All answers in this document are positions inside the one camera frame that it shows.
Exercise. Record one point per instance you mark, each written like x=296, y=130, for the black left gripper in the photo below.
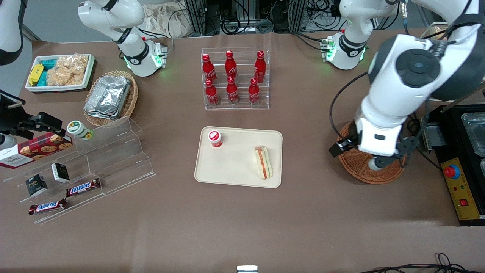
x=340, y=146

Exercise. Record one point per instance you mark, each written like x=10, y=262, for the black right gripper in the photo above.
x=8, y=114

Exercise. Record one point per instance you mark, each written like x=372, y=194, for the triangular sandwich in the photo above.
x=263, y=163

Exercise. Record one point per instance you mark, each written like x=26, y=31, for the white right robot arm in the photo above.
x=132, y=49

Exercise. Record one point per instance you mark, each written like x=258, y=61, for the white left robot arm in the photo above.
x=398, y=83

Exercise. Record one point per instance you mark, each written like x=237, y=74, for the round brown wicker basket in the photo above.
x=354, y=168

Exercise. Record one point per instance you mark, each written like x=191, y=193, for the oval light wicker basket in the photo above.
x=132, y=98

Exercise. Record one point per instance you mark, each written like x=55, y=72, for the beige plastic tray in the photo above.
x=235, y=163

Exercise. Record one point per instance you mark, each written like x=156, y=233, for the green white yogurt cup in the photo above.
x=77, y=129

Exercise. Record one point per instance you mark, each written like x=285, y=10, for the red tartan cookie box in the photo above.
x=38, y=149

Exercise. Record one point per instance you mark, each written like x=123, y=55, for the small black box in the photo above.
x=60, y=172
x=36, y=185

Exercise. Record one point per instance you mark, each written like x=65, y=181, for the white rectangular snack bin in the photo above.
x=57, y=88

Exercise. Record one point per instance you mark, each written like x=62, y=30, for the clear bag of rice crackers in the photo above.
x=74, y=62
x=62, y=77

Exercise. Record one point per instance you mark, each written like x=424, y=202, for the teal snack packet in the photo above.
x=43, y=79
x=48, y=63

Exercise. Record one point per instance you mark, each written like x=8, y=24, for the clear acrylic stepped shelf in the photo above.
x=113, y=151

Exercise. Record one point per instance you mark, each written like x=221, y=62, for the Snickers chocolate bar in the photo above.
x=47, y=206
x=83, y=187

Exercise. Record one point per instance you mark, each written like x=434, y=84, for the yellow snack packet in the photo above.
x=35, y=74

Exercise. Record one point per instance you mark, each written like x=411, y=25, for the stacked aluminium foil containers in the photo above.
x=108, y=96

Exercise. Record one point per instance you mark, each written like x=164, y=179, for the red cola bottle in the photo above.
x=260, y=68
x=254, y=93
x=232, y=93
x=230, y=66
x=207, y=70
x=211, y=94

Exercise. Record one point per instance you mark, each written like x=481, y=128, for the clear acrylic bottle rack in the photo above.
x=242, y=106

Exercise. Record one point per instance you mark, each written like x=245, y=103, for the small red white cup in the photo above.
x=215, y=138

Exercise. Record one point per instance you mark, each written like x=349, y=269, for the white power strip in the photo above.
x=322, y=21

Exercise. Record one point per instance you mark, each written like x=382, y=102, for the black machine with yellow panel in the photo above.
x=470, y=189

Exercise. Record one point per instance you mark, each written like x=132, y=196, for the steel pan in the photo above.
x=475, y=132

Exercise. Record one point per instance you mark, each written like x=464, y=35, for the beige cloth bag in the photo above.
x=163, y=21

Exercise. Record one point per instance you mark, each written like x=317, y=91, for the clear bag of chips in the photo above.
x=440, y=30

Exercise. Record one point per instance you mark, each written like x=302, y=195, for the aluminium frame post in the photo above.
x=299, y=15
x=197, y=15

